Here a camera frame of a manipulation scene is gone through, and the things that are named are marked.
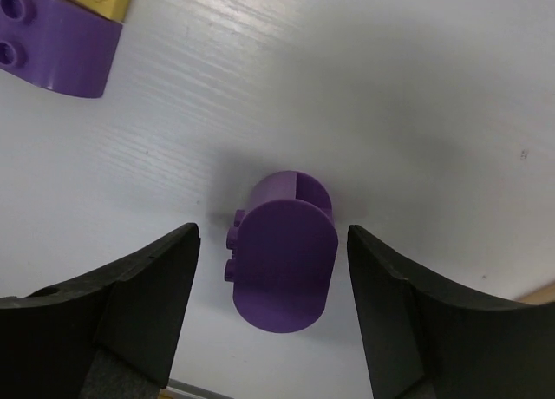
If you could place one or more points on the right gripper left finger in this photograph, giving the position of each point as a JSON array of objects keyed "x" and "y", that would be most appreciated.
[{"x": 109, "y": 333}]

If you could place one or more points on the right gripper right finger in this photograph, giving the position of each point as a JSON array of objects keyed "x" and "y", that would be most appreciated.
[{"x": 426, "y": 336}]

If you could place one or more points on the purple rounded lego brick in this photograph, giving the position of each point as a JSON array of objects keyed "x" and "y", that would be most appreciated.
[{"x": 283, "y": 246}]

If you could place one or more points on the orange transparent container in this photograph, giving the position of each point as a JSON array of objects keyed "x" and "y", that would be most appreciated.
[{"x": 543, "y": 295}]

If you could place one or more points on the purple sloped lego brick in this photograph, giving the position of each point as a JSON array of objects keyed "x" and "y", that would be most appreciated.
[{"x": 57, "y": 45}]

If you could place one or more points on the aluminium rail frame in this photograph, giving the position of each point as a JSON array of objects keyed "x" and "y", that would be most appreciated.
[{"x": 177, "y": 389}]

